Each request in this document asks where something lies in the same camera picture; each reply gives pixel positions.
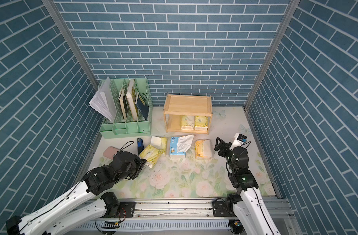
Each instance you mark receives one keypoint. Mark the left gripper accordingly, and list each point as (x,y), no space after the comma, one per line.
(140,164)

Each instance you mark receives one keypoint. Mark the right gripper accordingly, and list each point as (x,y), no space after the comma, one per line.
(223,144)

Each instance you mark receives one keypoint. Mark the orange tissue pack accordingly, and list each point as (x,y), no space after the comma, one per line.
(203,149)

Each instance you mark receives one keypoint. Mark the blue tissue box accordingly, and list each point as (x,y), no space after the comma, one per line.
(179,145)

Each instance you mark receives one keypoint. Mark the yellow tissue pack with tissue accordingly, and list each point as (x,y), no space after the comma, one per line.
(159,143)

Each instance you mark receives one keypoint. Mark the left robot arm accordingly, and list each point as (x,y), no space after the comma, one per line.
(89,199)

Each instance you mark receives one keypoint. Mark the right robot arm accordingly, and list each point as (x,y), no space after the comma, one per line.
(247,205)

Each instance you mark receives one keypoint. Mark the wooden two-tier shelf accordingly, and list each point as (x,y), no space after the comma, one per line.
(178,105)

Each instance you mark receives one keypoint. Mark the blue stapler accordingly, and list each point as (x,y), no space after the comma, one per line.
(140,145)

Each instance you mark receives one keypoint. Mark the pink phone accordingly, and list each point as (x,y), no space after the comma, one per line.
(110,152)

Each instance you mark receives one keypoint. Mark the green desk file organizer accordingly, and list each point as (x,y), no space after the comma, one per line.
(125,123)

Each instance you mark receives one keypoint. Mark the thin black-cover book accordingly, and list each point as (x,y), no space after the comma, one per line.
(123,103)

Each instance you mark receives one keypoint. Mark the dark blue book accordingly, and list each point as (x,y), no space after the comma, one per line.
(142,106)

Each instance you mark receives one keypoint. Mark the thick yellow-cover book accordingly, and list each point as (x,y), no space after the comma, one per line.
(131,97)

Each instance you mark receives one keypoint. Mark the small circuit board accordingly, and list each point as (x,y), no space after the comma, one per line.
(111,225)

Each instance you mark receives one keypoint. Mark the white paper stack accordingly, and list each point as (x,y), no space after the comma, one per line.
(103,101)

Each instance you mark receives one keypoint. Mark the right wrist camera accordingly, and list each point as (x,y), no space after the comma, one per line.
(239,140)

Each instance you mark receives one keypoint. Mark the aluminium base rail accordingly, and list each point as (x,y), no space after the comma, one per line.
(158,215)

